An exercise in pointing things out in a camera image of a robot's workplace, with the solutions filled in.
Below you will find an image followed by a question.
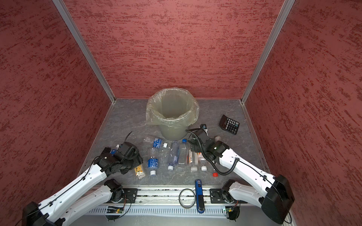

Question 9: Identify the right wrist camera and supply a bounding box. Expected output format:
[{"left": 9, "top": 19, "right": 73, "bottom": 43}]
[{"left": 200, "top": 124, "right": 207, "bottom": 130}]

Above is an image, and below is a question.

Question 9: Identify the red white label bottle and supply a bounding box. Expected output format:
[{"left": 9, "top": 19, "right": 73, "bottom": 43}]
[{"left": 198, "top": 153, "right": 208, "bottom": 171}]

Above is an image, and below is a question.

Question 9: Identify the orange label bottle white cap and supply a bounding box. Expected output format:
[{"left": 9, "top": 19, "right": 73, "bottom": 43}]
[{"left": 188, "top": 149, "right": 199, "bottom": 172}]

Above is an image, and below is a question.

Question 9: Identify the blue label bottle white cap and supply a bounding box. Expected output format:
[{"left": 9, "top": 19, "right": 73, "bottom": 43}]
[{"left": 147, "top": 147, "right": 159, "bottom": 176}]

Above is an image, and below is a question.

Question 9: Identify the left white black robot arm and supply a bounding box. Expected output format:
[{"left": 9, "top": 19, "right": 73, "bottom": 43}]
[{"left": 21, "top": 141, "right": 143, "bottom": 226}]

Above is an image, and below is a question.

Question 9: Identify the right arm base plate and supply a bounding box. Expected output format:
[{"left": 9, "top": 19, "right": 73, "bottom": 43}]
[{"left": 209, "top": 188, "right": 247, "bottom": 204}]

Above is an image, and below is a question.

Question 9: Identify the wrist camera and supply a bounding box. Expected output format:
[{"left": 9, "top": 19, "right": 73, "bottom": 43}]
[
  {"left": 110, "top": 145, "right": 120, "bottom": 155},
  {"left": 200, "top": 124, "right": 207, "bottom": 130}
]

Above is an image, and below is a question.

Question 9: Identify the black cable ring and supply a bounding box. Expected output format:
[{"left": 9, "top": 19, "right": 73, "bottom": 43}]
[{"left": 178, "top": 188, "right": 197, "bottom": 209}]

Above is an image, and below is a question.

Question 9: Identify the blue black handheld device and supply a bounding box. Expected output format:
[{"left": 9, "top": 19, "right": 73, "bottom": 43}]
[{"left": 195, "top": 179, "right": 205, "bottom": 214}]

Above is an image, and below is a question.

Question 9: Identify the crushed blue label bottle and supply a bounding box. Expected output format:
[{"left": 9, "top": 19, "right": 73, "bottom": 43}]
[{"left": 143, "top": 136, "right": 169, "bottom": 149}]

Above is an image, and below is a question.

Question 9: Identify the mesh bin with plastic liner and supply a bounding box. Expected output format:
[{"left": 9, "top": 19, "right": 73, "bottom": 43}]
[{"left": 146, "top": 88, "right": 200, "bottom": 141}]

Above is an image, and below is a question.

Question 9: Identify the yellow label juice bottle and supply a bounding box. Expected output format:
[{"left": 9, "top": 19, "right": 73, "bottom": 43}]
[{"left": 134, "top": 164, "right": 146, "bottom": 179}]

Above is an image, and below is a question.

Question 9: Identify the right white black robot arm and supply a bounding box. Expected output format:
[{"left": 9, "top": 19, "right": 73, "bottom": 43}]
[{"left": 186, "top": 128, "right": 295, "bottom": 225}]

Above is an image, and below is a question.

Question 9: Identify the black calculator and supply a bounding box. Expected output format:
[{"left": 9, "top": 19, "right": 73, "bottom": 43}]
[{"left": 219, "top": 115, "right": 240, "bottom": 135}]

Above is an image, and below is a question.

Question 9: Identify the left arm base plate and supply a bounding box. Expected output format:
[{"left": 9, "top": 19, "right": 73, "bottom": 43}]
[{"left": 106, "top": 188, "right": 138, "bottom": 204}]

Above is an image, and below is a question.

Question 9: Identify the clear bottle blue cap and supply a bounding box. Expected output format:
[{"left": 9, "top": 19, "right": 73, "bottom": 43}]
[{"left": 178, "top": 139, "right": 188, "bottom": 165}]

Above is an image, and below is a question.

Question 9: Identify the left circuit board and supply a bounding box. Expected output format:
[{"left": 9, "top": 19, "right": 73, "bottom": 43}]
[{"left": 106, "top": 206, "right": 124, "bottom": 214}]

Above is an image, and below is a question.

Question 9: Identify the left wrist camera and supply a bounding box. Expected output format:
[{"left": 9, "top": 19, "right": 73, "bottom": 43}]
[{"left": 110, "top": 145, "right": 120, "bottom": 155}]

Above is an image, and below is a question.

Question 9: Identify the clear crushed bottle white cap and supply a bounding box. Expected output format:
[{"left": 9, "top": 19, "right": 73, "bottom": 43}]
[{"left": 167, "top": 141, "right": 180, "bottom": 171}]

